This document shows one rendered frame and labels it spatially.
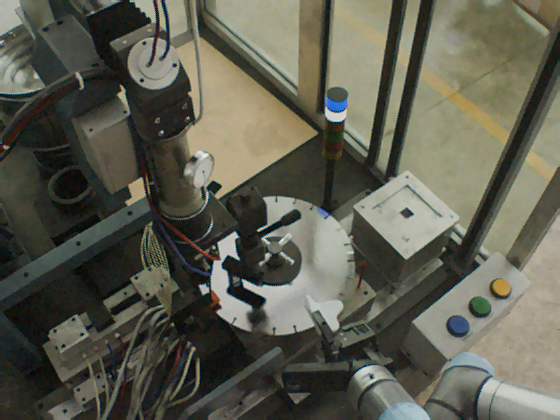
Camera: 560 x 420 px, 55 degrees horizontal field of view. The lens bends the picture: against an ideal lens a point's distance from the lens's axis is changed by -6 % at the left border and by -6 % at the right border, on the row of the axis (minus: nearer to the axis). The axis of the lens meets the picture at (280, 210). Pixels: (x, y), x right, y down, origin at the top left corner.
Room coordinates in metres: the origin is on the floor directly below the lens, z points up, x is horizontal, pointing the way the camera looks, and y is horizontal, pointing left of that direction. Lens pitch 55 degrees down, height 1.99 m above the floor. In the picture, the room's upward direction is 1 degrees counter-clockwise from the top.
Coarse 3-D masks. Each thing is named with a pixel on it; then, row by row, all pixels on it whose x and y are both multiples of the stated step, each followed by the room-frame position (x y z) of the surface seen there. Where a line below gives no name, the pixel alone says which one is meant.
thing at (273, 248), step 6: (288, 234) 0.63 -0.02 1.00; (264, 240) 0.62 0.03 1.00; (282, 240) 0.62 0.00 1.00; (270, 246) 0.60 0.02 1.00; (276, 246) 0.60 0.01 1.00; (270, 252) 0.59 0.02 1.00; (276, 252) 0.59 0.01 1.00; (270, 258) 0.59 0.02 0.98; (276, 258) 0.59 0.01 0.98; (282, 258) 0.58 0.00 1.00; (288, 258) 0.58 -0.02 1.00; (258, 264) 0.56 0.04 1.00
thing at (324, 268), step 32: (320, 224) 0.69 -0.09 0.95; (224, 256) 0.61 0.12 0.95; (320, 256) 0.61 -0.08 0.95; (352, 256) 0.61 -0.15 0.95; (224, 288) 0.54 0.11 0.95; (256, 288) 0.54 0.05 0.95; (288, 288) 0.54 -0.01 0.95; (320, 288) 0.53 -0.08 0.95; (256, 320) 0.47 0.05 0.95; (288, 320) 0.46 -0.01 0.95
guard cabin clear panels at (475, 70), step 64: (0, 0) 1.35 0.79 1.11; (256, 0) 1.44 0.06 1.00; (384, 0) 1.05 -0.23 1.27; (448, 0) 0.92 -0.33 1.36; (512, 0) 0.82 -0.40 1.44; (448, 64) 0.89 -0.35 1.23; (512, 64) 0.78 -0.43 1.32; (384, 128) 1.00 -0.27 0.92; (448, 128) 0.85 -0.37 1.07; (448, 192) 0.81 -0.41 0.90; (512, 192) 0.70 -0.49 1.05
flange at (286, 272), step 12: (276, 240) 0.64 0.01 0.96; (288, 240) 0.64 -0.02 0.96; (288, 252) 0.61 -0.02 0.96; (300, 252) 0.61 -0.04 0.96; (264, 264) 0.58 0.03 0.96; (276, 264) 0.58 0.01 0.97; (288, 264) 0.58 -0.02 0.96; (300, 264) 0.59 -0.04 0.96; (276, 276) 0.56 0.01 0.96; (288, 276) 0.56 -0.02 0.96
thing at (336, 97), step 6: (330, 90) 0.88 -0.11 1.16; (336, 90) 0.88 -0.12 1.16; (342, 90) 0.88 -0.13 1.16; (330, 96) 0.87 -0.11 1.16; (336, 96) 0.87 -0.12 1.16; (342, 96) 0.87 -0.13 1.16; (348, 96) 0.87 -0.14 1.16; (330, 102) 0.86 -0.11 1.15; (336, 102) 0.85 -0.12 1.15; (342, 102) 0.85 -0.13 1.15; (330, 108) 0.86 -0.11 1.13; (336, 108) 0.85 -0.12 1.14; (342, 108) 0.85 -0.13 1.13
